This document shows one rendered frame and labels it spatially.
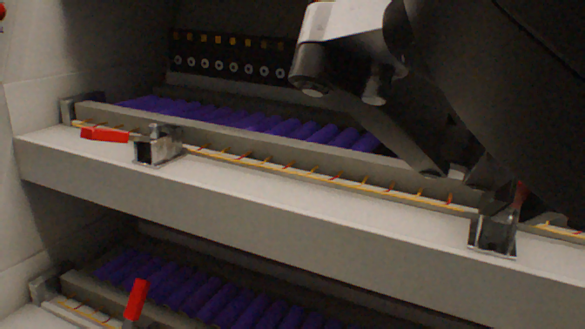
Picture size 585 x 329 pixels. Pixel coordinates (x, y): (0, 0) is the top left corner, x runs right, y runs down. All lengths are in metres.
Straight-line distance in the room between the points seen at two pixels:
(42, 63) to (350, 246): 0.35
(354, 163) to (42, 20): 0.33
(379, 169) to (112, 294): 0.31
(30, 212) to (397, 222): 0.38
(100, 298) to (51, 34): 0.27
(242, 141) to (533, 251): 0.23
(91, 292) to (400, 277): 0.33
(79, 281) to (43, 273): 0.05
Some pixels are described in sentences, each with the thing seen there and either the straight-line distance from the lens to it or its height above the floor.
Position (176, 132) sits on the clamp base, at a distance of 0.38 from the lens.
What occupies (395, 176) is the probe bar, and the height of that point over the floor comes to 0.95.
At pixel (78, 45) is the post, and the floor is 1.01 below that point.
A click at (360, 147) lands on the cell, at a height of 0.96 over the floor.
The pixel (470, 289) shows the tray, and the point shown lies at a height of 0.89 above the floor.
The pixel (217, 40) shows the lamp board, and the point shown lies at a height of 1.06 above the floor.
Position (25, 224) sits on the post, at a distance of 0.52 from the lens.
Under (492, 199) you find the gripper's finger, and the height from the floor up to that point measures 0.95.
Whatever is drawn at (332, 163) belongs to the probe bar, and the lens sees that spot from 0.34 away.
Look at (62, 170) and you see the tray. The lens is 0.44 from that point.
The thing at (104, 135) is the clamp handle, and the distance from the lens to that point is 0.33.
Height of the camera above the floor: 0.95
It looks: 2 degrees down
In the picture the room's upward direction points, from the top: 11 degrees clockwise
